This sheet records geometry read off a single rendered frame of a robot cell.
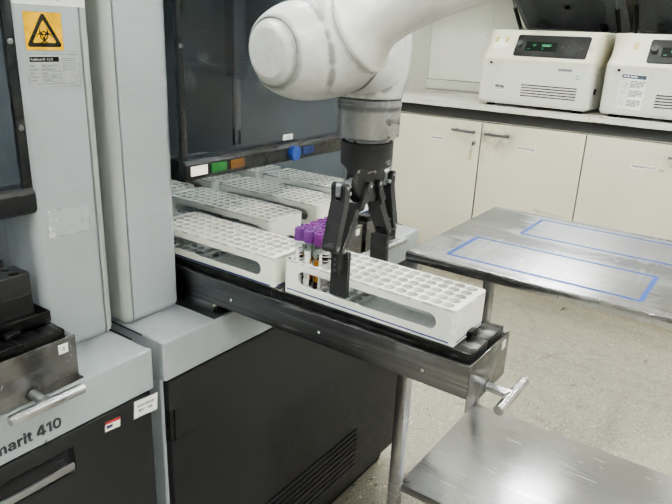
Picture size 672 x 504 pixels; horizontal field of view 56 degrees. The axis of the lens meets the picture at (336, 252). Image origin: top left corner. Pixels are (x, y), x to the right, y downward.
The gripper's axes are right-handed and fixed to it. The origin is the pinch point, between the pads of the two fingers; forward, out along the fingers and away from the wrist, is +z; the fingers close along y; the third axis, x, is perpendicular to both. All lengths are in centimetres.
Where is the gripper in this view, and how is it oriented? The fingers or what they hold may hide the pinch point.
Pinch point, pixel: (359, 271)
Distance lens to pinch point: 96.4
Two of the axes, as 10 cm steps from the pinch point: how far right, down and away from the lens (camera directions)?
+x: -8.1, -2.2, 5.4
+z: -0.4, 9.4, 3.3
